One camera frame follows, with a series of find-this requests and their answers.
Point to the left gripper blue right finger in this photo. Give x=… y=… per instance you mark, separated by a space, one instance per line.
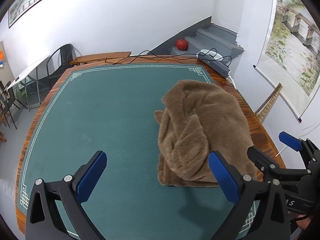
x=227 y=176

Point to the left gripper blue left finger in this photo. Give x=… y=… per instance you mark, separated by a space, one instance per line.
x=87 y=176

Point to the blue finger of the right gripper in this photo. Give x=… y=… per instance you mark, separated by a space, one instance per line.
x=262 y=162
x=291 y=141

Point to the brown fleece garment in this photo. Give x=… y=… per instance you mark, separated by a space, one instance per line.
x=198 y=119

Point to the green table mat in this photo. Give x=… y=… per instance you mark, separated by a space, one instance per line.
x=112 y=109

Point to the landscape scroll painting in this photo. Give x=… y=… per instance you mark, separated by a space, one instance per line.
x=290 y=56

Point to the black power strip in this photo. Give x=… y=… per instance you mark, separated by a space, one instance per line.
x=216 y=65

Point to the glass top side table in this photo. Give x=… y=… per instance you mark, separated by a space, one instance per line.
x=32 y=81

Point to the white object on stairs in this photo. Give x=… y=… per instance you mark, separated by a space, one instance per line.
x=212 y=53

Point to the wooden bench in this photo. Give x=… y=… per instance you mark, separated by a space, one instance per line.
x=99 y=57

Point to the black metal chair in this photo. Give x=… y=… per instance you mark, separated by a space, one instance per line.
x=66 y=57

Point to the red ball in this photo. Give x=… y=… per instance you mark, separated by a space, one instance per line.
x=181 y=44

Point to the wooden stick by wall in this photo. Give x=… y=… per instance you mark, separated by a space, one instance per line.
x=264 y=109

